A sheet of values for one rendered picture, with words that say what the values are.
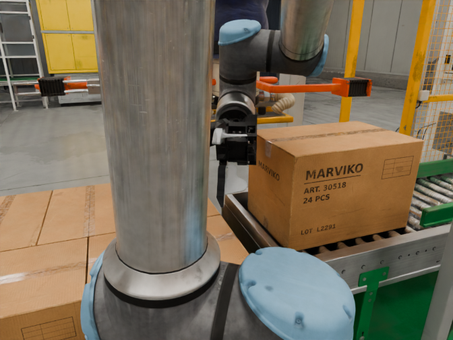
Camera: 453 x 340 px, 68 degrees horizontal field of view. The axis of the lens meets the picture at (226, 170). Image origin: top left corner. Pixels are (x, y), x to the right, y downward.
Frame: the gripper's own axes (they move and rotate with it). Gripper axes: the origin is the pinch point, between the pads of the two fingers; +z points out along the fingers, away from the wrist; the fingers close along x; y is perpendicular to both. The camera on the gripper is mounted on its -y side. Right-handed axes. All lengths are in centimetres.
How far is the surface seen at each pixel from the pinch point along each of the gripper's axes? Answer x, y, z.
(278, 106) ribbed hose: 18, 14, -60
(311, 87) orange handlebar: 6, 23, -49
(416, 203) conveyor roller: 88, 91, -86
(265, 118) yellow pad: 20, 10, -55
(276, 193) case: 54, 16, -53
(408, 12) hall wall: 254, 449, -1057
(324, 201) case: 53, 34, -49
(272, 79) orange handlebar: 13, 13, -70
